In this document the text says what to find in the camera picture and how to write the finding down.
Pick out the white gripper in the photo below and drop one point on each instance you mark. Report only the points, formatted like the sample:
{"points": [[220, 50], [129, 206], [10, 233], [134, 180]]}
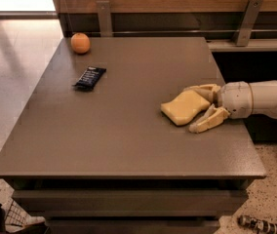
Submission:
{"points": [[236, 99]]}

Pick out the yellow wavy sponge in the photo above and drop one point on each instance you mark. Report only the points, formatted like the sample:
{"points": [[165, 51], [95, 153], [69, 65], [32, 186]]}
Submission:
{"points": [[182, 109]]}

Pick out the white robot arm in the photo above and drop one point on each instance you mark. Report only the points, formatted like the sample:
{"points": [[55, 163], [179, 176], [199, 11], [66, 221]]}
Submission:
{"points": [[264, 95]]}

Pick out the dark blue snack bar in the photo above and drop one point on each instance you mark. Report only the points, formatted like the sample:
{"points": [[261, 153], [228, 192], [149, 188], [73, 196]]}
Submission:
{"points": [[89, 78]]}

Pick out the grey table with drawers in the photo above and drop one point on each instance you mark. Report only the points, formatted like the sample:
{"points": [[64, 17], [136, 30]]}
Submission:
{"points": [[107, 161]]}

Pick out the black and white cylinder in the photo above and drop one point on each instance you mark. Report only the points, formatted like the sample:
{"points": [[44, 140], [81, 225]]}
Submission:
{"points": [[259, 225]]}

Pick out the orange fruit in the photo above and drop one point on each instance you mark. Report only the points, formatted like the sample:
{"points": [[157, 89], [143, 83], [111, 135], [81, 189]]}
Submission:
{"points": [[80, 43]]}

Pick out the dark bag with mesh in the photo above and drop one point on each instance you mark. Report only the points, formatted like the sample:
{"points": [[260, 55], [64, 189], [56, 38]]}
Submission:
{"points": [[14, 220]]}

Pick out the horizontal metal rail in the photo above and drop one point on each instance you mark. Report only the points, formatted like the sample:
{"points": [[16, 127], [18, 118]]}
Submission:
{"points": [[192, 31]]}

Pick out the right metal wall bracket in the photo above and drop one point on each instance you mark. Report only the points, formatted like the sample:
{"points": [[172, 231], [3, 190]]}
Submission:
{"points": [[243, 33]]}

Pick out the metal wall bracket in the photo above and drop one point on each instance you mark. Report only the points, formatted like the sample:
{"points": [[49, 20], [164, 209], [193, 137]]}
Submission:
{"points": [[243, 33], [104, 17]]}

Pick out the left metal wall bracket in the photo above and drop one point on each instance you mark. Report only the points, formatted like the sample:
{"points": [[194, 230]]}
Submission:
{"points": [[104, 17]]}

